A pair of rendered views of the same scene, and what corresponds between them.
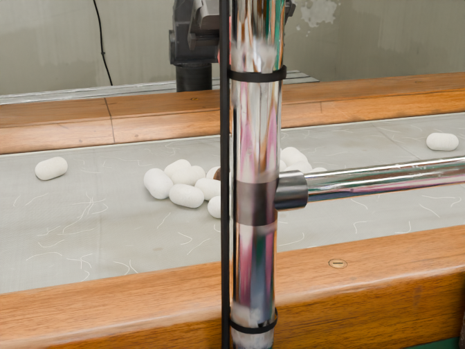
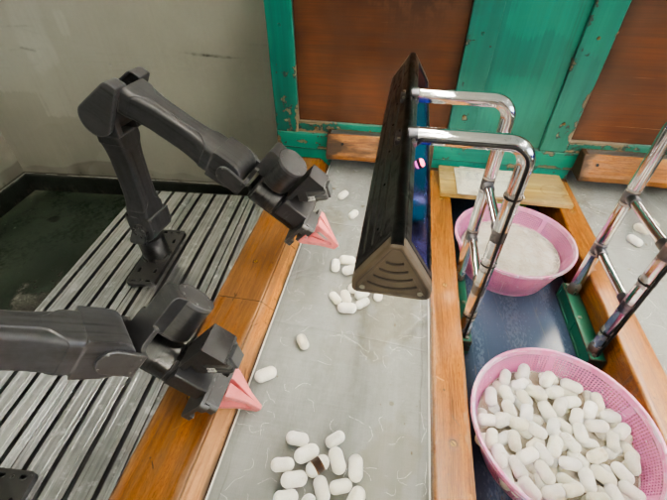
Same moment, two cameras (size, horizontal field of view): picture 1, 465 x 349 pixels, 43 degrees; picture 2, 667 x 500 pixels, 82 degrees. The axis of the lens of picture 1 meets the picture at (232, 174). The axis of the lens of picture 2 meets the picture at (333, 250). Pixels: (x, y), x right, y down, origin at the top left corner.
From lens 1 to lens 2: 0.70 m
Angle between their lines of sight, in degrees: 56
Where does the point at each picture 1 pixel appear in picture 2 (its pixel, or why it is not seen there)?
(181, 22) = (152, 218)
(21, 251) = (376, 367)
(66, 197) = (331, 343)
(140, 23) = not seen: outside the picture
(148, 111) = (262, 284)
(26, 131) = (249, 341)
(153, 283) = (442, 329)
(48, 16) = not seen: outside the picture
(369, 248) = (439, 274)
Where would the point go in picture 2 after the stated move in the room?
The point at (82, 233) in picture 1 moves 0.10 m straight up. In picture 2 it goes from (370, 344) to (374, 309)
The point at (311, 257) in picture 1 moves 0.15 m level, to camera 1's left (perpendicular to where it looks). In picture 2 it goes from (439, 289) to (417, 346)
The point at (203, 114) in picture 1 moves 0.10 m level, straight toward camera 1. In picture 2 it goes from (278, 266) to (321, 280)
